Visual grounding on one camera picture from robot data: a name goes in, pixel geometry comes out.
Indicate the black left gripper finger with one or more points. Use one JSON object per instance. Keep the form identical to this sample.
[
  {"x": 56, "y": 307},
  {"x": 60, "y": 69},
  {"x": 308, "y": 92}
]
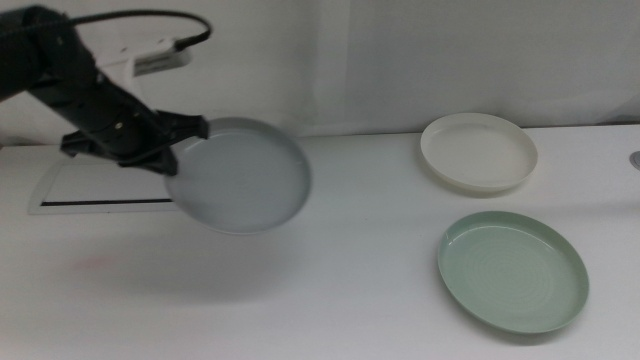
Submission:
[
  {"x": 160, "y": 162},
  {"x": 185, "y": 127}
]

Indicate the grey shallow bowl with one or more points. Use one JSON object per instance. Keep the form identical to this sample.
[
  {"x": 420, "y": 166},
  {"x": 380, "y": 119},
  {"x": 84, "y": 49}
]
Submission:
[{"x": 245, "y": 180}]

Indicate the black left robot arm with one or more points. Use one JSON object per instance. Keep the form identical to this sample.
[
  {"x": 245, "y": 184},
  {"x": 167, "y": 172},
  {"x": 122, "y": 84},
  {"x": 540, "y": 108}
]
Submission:
[{"x": 35, "y": 50}]

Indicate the white backdrop curtain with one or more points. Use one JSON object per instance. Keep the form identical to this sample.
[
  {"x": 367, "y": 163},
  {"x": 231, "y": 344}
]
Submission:
[{"x": 400, "y": 60}]

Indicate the white shallow bowl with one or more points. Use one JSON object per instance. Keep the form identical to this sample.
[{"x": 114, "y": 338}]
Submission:
[{"x": 477, "y": 152}]

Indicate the pale green shallow bowl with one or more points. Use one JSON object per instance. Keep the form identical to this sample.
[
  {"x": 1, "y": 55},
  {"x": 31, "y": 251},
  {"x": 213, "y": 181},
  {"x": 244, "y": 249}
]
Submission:
[{"x": 512, "y": 272}]

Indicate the grey round table grommet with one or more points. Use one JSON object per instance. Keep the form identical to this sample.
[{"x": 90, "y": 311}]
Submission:
[{"x": 636, "y": 161}]

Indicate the white wrist camera with mount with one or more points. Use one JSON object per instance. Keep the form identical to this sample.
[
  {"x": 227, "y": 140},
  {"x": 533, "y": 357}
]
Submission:
[{"x": 160, "y": 57}]

